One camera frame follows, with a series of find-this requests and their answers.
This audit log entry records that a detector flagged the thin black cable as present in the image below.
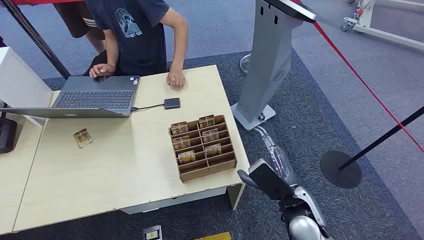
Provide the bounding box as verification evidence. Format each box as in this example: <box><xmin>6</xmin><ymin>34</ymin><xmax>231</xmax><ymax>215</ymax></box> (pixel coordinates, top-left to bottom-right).
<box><xmin>130</xmin><ymin>103</ymin><xmax>166</xmax><ymax>112</ymax></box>

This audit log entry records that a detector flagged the wooden slotted card organizer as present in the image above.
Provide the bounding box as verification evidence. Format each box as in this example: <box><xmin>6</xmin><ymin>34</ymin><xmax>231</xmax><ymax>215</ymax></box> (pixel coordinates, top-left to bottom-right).
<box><xmin>168</xmin><ymin>114</ymin><xmax>238</xmax><ymax>183</ymax></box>

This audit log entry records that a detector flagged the white box monitor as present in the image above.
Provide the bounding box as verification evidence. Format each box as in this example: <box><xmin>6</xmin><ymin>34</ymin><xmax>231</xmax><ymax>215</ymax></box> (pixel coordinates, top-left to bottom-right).
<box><xmin>0</xmin><ymin>46</ymin><xmax>54</xmax><ymax>127</ymax></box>

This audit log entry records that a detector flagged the floor power socket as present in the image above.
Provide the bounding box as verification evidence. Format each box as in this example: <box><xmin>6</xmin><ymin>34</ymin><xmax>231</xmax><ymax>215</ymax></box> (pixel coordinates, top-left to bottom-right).
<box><xmin>143</xmin><ymin>225</ymin><xmax>163</xmax><ymax>240</ymax></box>

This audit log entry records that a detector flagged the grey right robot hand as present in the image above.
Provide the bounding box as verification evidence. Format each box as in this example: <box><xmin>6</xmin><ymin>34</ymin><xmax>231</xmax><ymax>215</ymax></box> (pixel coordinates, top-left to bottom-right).
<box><xmin>253</xmin><ymin>125</ymin><xmax>279</xmax><ymax>159</ymax></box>

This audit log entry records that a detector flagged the person's left hand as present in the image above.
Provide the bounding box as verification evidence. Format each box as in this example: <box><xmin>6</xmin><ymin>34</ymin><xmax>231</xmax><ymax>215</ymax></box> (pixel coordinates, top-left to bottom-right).
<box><xmin>165</xmin><ymin>69</ymin><xmax>186</xmax><ymax>89</ymax></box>

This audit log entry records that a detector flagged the black stanchion pole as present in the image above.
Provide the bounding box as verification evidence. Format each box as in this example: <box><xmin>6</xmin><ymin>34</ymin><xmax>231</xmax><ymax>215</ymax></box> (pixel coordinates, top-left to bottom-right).
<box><xmin>0</xmin><ymin>0</ymin><xmax>71</xmax><ymax>80</ymax></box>

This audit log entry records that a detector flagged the white round floor base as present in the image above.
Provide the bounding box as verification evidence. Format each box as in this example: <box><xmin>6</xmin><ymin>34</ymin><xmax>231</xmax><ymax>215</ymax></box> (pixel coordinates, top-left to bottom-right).
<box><xmin>239</xmin><ymin>53</ymin><xmax>253</xmax><ymax>76</ymax></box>

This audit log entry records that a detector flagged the yellow floor tape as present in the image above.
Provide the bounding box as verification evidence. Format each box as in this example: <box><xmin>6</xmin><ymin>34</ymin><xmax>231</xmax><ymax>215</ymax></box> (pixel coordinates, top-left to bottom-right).
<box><xmin>193</xmin><ymin>231</ymin><xmax>233</xmax><ymax>240</ymax></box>

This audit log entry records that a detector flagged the white desk support panel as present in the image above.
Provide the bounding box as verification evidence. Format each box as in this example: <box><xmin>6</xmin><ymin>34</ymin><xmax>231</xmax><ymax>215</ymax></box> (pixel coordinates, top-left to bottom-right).
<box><xmin>120</xmin><ymin>183</ymin><xmax>247</xmax><ymax>216</ymax></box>

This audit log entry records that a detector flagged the clear plastic wrap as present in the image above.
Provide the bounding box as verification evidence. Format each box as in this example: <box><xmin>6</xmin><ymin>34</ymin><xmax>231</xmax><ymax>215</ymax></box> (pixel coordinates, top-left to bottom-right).
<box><xmin>267</xmin><ymin>145</ymin><xmax>298</xmax><ymax>186</ymax></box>

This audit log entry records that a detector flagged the grey kiosk stand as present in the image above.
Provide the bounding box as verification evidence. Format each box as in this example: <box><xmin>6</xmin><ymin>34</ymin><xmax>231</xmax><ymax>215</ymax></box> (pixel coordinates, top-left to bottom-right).
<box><xmin>230</xmin><ymin>0</ymin><xmax>317</xmax><ymax>132</ymax></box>

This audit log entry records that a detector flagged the small black card reader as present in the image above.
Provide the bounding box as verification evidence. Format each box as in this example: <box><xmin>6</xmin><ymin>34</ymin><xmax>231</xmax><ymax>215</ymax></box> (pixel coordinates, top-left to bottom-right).
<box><xmin>163</xmin><ymin>97</ymin><xmax>181</xmax><ymax>111</ymax></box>

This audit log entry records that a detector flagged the black stanchion with disc base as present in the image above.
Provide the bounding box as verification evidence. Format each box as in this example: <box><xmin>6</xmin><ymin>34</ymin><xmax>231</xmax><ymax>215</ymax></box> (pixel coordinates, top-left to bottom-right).
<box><xmin>319</xmin><ymin>105</ymin><xmax>424</xmax><ymax>190</ymax></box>

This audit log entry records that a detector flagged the black monitor stand base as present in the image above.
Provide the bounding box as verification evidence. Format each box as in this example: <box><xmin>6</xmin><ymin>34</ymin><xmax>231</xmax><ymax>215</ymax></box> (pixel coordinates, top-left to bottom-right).
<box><xmin>0</xmin><ymin>102</ymin><xmax>18</xmax><ymax>154</ymax></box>

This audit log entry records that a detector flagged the person's right hand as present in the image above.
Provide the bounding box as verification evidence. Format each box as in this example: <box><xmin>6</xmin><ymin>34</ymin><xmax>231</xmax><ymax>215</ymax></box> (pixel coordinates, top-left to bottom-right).
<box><xmin>88</xmin><ymin>62</ymin><xmax>117</xmax><ymax>79</ymax></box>

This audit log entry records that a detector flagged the white wheeled cart frame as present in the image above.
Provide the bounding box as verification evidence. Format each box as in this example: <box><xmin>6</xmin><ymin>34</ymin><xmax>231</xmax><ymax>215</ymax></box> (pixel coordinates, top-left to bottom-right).
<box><xmin>341</xmin><ymin>0</ymin><xmax>424</xmax><ymax>52</ymax></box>

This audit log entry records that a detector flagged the person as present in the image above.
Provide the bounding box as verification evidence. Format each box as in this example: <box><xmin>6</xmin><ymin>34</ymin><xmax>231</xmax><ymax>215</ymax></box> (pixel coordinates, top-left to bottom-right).
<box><xmin>52</xmin><ymin>0</ymin><xmax>107</xmax><ymax>56</ymax></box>
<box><xmin>82</xmin><ymin>0</ymin><xmax>190</xmax><ymax>89</ymax></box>

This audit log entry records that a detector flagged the gold brown card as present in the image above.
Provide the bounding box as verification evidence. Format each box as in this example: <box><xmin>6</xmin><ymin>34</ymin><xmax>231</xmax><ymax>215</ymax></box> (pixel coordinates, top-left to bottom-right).
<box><xmin>202</xmin><ymin>128</ymin><xmax>220</xmax><ymax>143</ymax></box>
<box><xmin>177</xmin><ymin>150</ymin><xmax>197</xmax><ymax>166</ymax></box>
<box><xmin>172</xmin><ymin>135</ymin><xmax>192</xmax><ymax>151</ymax></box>
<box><xmin>170</xmin><ymin>121</ymin><xmax>189</xmax><ymax>136</ymax></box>
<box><xmin>204</xmin><ymin>143</ymin><xmax>222</xmax><ymax>158</ymax></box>
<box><xmin>198</xmin><ymin>114</ymin><xmax>216</xmax><ymax>129</ymax></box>
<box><xmin>73</xmin><ymin>128</ymin><xmax>94</xmax><ymax>149</ymax></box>

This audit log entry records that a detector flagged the red barrier tape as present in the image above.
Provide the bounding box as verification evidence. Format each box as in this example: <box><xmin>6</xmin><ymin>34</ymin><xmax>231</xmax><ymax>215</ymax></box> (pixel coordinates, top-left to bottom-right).
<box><xmin>291</xmin><ymin>0</ymin><xmax>424</xmax><ymax>153</ymax></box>
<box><xmin>12</xmin><ymin>0</ymin><xmax>86</xmax><ymax>6</ymax></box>

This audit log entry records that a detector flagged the grey open laptop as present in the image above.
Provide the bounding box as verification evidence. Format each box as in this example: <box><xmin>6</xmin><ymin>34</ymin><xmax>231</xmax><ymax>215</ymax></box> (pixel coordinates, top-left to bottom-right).
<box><xmin>0</xmin><ymin>75</ymin><xmax>141</xmax><ymax>119</ymax></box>

